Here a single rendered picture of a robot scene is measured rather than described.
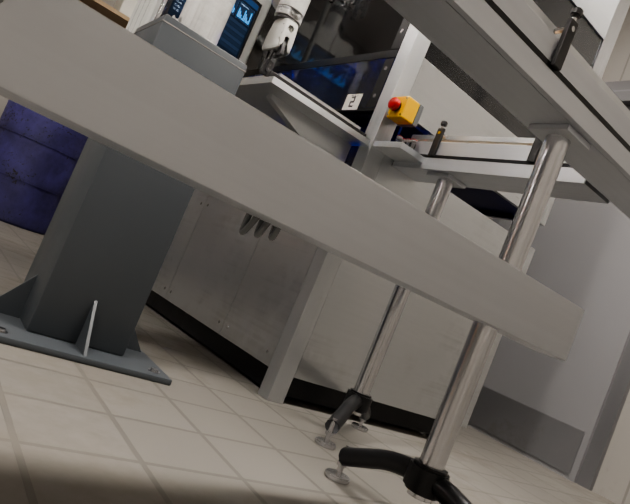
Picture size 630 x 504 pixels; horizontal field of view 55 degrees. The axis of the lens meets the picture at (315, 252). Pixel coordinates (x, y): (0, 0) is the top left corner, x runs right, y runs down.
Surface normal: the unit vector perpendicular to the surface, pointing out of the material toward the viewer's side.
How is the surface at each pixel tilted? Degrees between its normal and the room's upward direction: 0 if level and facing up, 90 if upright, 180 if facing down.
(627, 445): 90
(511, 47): 90
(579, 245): 90
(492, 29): 90
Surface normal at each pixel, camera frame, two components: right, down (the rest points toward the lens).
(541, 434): -0.75, -0.35
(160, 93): 0.57, 0.18
